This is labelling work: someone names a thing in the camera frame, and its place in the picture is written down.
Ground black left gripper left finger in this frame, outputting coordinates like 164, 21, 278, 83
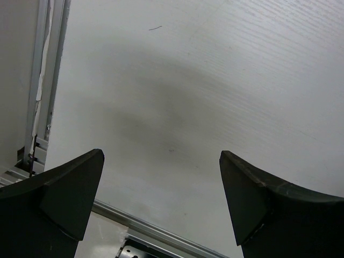
1, 149, 104, 257

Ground aluminium frame rail left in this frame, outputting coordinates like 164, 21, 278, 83
16, 0, 71, 178

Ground aluminium frame rail front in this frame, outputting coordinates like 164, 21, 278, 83
92, 200, 225, 257

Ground aluminium frame rail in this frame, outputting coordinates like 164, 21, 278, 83
16, 0, 71, 178
92, 200, 225, 257

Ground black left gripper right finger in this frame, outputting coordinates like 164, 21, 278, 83
219, 150, 343, 257

